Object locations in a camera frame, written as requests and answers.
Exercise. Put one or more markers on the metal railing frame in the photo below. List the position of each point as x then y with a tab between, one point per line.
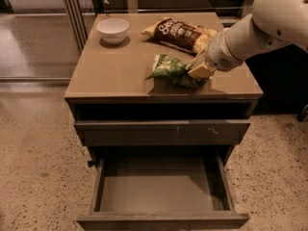
160	0

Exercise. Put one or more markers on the open lower drawer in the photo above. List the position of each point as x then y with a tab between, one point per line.
148	193

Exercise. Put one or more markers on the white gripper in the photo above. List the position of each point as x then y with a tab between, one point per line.
218	55

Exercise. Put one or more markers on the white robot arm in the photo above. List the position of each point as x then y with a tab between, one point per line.
272	24

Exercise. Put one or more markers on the green jalapeno chip bag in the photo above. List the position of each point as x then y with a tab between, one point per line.
176	72

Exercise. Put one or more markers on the closed upper drawer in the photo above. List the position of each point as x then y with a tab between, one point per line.
170	132

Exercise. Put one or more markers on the white ceramic bowl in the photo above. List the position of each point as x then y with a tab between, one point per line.
113	30

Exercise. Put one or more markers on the tan drawer cabinet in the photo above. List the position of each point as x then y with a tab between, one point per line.
110	83

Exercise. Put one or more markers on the brown chip bag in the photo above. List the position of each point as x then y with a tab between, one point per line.
180	35

